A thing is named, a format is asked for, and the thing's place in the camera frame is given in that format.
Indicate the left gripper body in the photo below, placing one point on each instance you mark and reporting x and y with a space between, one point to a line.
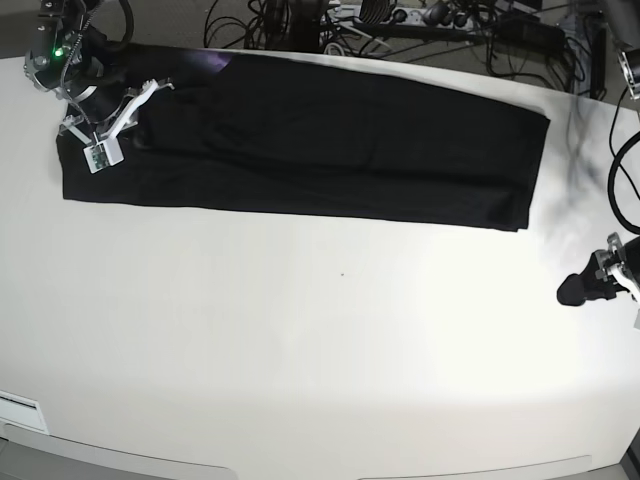
619 262

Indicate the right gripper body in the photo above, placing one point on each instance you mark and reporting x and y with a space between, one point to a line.
97 111

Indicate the black T-shirt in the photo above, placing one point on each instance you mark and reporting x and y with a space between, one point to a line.
254 133

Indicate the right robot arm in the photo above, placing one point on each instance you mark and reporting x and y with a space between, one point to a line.
79 64

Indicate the black equipment box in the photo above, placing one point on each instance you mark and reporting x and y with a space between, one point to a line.
530 34

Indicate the white power strip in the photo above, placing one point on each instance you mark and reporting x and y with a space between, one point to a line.
438 15

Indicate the white label plate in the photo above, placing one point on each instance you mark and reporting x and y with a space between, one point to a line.
22 412

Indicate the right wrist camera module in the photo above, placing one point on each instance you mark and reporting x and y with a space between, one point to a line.
104 156

